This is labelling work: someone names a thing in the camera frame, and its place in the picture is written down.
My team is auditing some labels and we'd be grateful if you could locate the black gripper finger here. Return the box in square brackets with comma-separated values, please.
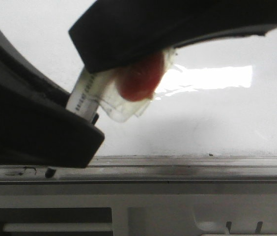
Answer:
[0, 31, 104, 168]
[69, 0, 277, 72]

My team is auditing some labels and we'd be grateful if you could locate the red round magnet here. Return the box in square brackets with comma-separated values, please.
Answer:
[115, 52, 165, 102]

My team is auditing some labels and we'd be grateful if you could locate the white black whiteboard marker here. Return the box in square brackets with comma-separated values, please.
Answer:
[44, 70, 110, 178]

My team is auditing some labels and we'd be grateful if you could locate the white whiteboard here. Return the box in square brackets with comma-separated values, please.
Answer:
[0, 0, 277, 156]

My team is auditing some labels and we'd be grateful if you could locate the grey metal whiteboard tray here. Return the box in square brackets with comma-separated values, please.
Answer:
[0, 154, 277, 183]

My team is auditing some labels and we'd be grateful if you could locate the white plastic housing below tray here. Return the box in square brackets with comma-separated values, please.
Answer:
[0, 181, 277, 236]

